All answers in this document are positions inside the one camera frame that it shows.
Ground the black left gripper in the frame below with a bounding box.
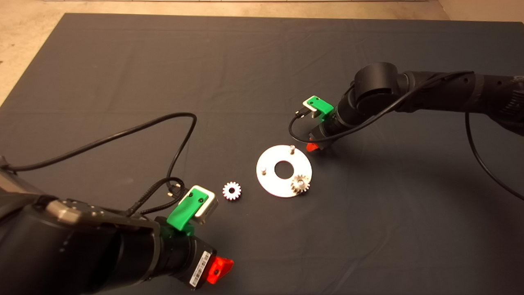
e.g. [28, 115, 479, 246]
[152, 234, 235, 289]

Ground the round metal carrier plate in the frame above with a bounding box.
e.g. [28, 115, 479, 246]
[256, 145, 313, 198]

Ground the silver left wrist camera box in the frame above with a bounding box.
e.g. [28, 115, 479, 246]
[189, 185, 218, 225]

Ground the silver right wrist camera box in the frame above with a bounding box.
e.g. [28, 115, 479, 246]
[302, 95, 320, 118]

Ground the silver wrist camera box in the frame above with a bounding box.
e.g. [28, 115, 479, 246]
[189, 185, 218, 225]
[302, 95, 320, 118]

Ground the braided black left arm cable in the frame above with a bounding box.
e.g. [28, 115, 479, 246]
[127, 177, 185, 218]

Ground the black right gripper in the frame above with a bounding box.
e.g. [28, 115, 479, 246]
[307, 102, 355, 153]

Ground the green right camera mount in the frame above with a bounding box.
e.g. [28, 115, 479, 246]
[307, 95, 334, 122]

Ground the green left camera mount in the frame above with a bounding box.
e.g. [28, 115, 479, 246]
[167, 188, 206, 237]

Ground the dark grey table cloth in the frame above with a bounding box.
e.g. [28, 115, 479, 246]
[0, 12, 524, 295]

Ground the small steel planetary gear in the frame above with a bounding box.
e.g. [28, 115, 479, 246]
[222, 182, 242, 201]
[291, 174, 310, 195]

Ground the smooth black left camera cable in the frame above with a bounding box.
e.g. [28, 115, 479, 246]
[0, 113, 198, 193]

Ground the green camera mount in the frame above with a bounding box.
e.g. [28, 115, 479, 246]
[167, 188, 206, 237]
[307, 95, 334, 122]

